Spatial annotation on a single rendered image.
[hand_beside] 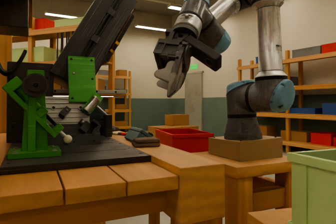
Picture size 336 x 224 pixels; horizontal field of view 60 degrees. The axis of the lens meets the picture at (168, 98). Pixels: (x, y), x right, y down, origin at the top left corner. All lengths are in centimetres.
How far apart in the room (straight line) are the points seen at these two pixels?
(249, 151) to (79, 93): 74
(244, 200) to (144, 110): 1025
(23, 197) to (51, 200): 6
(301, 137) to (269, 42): 560
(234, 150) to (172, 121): 681
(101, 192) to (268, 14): 83
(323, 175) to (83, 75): 101
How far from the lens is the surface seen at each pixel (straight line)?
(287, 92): 112
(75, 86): 131
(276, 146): 124
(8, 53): 210
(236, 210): 108
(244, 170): 105
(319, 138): 639
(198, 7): 85
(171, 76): 68
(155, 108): 1142
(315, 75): 709
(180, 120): 805
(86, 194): 71
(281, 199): 122
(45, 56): 453
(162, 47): 74
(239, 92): 117
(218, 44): 91
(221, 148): 121
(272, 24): 115
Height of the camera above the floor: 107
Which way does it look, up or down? 1 degrees up
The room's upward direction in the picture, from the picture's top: straight up
